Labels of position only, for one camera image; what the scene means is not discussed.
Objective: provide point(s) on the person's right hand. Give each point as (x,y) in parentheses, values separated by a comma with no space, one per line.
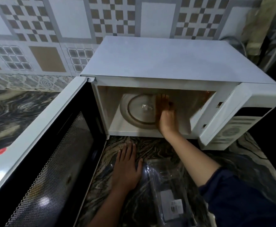
(167,120)

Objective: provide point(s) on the person's left hand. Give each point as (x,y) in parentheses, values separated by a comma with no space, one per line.
(126,170)

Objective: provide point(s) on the person's left thumb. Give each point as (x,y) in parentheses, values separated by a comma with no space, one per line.
(140,166)

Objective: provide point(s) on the person's left middle finger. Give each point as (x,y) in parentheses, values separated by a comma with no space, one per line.
(128,151)

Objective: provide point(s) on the person's left little finger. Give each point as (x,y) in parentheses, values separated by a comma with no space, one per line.
(118,157)

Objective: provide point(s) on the person's right fingers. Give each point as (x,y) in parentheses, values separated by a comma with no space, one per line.
(162,102)

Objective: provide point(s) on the person's left forearm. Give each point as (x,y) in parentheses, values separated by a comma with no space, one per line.
(107,208)

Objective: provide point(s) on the person's right forearm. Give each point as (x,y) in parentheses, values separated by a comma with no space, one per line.
(190,158)

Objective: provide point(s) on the glass turntable plate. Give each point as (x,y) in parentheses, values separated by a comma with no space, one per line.
(138,108)

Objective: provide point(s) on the clear plastic container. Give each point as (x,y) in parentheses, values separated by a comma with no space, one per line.
(168,186)

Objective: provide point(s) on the white microwave oven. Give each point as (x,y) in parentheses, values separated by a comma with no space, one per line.
(166,59)

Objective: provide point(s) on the white microwave door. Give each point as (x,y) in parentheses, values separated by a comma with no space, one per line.
(46,148)

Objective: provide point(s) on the navy blue sleeve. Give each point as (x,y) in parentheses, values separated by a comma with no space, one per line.
(244,200)

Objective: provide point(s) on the hanging beige cloth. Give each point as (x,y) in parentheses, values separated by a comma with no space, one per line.
(260,23)

